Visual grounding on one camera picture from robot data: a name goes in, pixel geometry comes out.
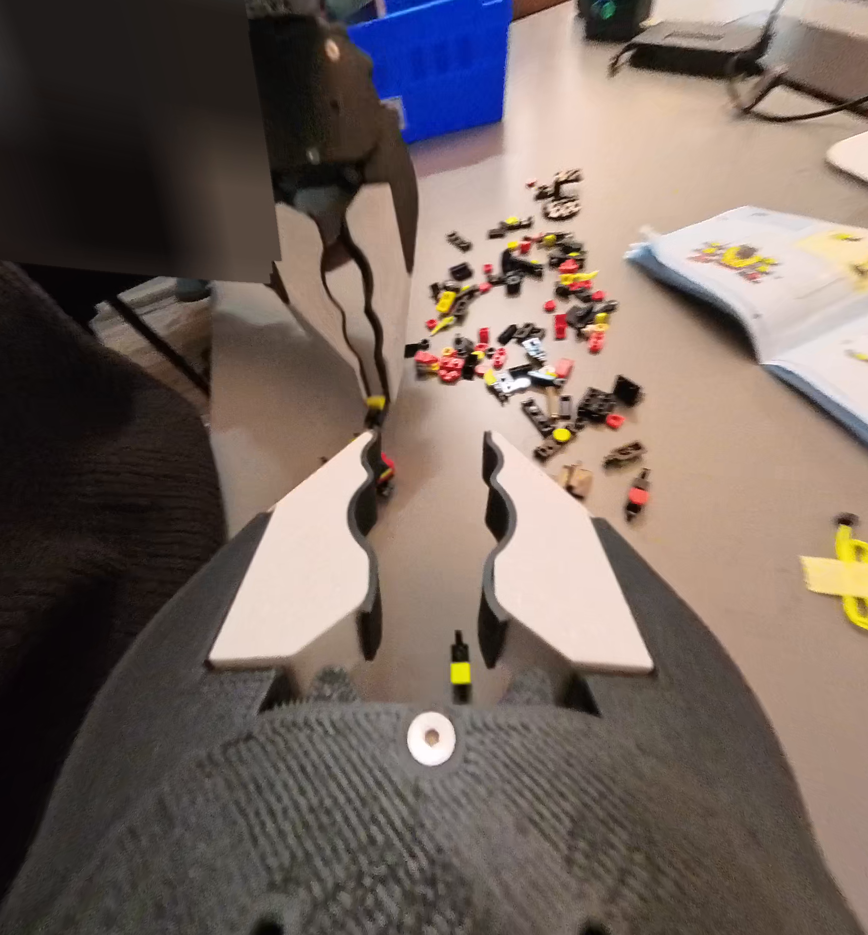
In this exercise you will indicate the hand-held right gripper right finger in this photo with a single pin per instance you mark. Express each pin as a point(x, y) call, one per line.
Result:
point(565, 584)

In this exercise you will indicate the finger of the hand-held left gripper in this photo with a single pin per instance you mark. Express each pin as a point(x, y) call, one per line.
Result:
point(302, 263)
point(386, 256)

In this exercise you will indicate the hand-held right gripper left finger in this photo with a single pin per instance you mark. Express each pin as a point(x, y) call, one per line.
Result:
point(295, 577)

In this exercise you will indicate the black and yellow lego piece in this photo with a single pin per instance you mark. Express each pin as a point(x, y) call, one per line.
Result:
point(462, 670)
point(375, 402)

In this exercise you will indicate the red black yellow lego model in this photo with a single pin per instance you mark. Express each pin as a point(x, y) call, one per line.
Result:
point(386, 467)

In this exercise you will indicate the pile of loose lego pieces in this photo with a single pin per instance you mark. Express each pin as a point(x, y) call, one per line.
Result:
point(522, 329)

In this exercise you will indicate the lego instruction booklet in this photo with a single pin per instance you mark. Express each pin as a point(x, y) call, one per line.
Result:
point(806, 314)

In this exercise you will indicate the blue slotted plastic crate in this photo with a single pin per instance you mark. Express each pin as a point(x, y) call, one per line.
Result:
point(448, 66)

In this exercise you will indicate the person's dark knit sweater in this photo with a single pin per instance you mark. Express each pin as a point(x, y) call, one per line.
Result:
point(54, 475)

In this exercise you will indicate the beige masking tape strip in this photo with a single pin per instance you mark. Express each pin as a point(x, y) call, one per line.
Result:
point(828, 573)

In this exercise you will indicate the dark device with green light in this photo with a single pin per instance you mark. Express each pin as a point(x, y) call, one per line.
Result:
point(617, 22)

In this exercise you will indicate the black flat box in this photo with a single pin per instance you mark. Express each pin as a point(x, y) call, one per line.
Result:
point(690, 40)

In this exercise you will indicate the grey case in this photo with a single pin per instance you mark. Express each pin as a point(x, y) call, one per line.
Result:
point(843, 44)

